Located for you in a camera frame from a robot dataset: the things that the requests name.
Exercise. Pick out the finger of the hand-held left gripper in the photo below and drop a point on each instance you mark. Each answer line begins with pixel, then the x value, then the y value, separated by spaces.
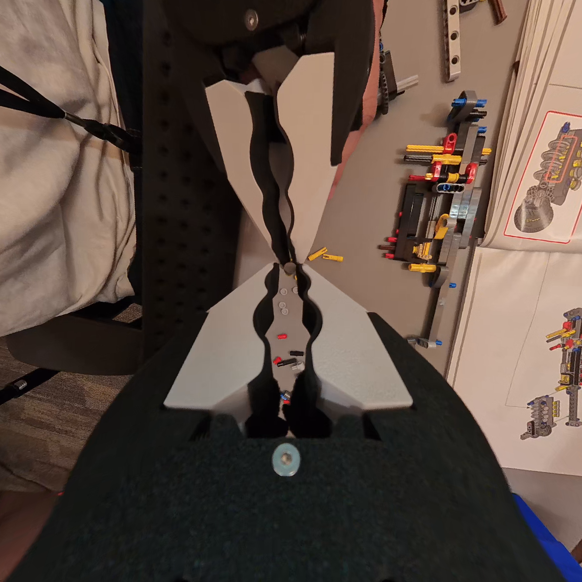
pixel 232 136
pixel 313 136

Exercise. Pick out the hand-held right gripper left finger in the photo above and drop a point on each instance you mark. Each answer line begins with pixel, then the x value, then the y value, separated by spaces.
pixel 218 363

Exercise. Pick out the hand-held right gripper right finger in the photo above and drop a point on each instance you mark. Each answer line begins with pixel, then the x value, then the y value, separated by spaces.
pixel 359 363

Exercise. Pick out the heap of small lego pieces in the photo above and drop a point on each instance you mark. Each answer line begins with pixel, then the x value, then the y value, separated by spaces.
pixel 286 361

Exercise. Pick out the cluster of grey lego bushes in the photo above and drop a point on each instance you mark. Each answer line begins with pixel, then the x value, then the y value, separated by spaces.
pixel 284 304

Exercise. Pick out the grey lego gear assembly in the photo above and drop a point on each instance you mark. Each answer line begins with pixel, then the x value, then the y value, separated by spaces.
pixel 389 82

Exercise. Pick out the yellow lego pin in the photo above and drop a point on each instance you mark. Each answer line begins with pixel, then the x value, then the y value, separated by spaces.
pixel 317 254
pixel 334 258

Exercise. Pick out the light grey round lego bush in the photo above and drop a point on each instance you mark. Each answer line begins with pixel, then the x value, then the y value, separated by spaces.
pixel 288 268

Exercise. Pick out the lego instruction booklet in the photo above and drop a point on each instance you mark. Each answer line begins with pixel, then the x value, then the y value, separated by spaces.
pixel 523 341

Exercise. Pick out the long lego chassis assembly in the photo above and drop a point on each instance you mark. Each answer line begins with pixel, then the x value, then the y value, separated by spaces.
pixel 454 218

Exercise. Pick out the light grey long lego bar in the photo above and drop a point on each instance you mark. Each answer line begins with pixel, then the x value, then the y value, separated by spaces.
pixel 452 41

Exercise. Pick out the pile of lego beams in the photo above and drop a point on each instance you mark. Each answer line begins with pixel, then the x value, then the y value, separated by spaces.
pixel 495 9

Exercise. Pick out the person's left hand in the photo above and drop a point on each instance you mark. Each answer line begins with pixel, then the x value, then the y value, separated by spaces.
pixel 369 104

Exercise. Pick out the black perforated foam pad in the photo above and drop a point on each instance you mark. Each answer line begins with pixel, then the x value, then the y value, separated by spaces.
pixel 182 204

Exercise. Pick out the person's white shirt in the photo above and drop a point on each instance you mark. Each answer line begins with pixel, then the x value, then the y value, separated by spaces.
pixel 54 182

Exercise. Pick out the blue plastic bin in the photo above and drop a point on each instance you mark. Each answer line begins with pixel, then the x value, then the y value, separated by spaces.
pixel 554 545

